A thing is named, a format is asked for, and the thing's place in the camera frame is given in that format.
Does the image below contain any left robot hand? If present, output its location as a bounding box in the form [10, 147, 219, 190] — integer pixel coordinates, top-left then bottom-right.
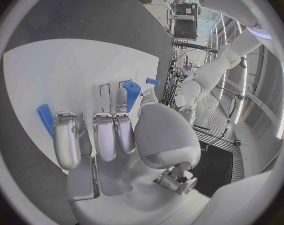
[178, 105, 197, 127]

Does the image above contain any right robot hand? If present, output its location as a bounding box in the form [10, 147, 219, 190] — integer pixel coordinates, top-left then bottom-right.
[52, 87, 211, 225]

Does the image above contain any long blue cylinder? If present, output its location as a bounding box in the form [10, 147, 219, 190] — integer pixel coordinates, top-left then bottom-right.
[122, 81, 143, 114]

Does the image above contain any white task board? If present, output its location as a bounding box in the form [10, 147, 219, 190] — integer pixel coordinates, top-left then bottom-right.
[3, 38, 161, 176]

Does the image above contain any blue peg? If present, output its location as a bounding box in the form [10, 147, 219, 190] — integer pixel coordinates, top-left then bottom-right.
[145, 77, 162, 87]

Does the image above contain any black equipment rack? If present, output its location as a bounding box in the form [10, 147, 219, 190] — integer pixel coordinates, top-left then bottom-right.
[172, 2, 201, 41]

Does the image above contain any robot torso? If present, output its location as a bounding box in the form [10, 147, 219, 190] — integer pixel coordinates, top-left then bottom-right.
[193, 0, 274, 42]

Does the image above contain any black cable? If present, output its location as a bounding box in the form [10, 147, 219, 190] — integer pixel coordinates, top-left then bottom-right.
[200, 94, 244, 152]

